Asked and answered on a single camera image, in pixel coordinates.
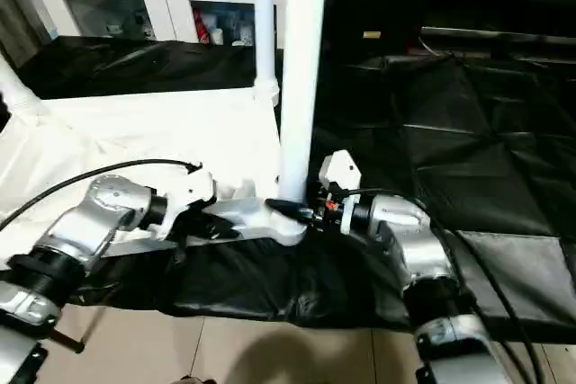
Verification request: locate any white plastic table top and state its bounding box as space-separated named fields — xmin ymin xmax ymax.
xmin=0 ymin=85 xmax=312 ymax=260

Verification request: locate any white plastic table leg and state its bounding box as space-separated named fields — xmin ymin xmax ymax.
xmin=250 ymin=0 xmax=284 ymax=107
xmin=0 ymin=50 xmax=46 ymax=116
xmin=274 ymin=0 xmax=333 ymax=206

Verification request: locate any black work surface mat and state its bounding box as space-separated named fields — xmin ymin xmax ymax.
xmin=0 ymin=35 xmax=576 ymax=344

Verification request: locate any red item in cabinet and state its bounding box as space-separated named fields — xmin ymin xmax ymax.
xmin=193 ymin=9 xmax=212 ymax=44

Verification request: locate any grey metal bar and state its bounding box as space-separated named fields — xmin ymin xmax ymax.
xmin=419 ymin=25 xmax=576 ymax=44

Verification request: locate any grey curtain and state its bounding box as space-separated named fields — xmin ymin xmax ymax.
xmin=0 ymin=0 xmax=56 ymax=71

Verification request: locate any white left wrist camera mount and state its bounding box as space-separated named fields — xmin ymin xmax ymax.
xmin=154 ymin=160 xmax=218 ymax=242

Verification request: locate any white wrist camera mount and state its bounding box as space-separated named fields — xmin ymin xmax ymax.
xmin=154 ymin=160 xmax=218 ymax=242
xmin=316 ymin=147 xmax=365 ymax=236

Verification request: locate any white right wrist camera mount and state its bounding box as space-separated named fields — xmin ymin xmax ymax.
xmin=316 ymin=147 xmax=365 ymax=236

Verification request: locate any black left wrist camera cable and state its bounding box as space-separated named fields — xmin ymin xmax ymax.
xmin=0 ymin=156 xmax=204 ymax=228

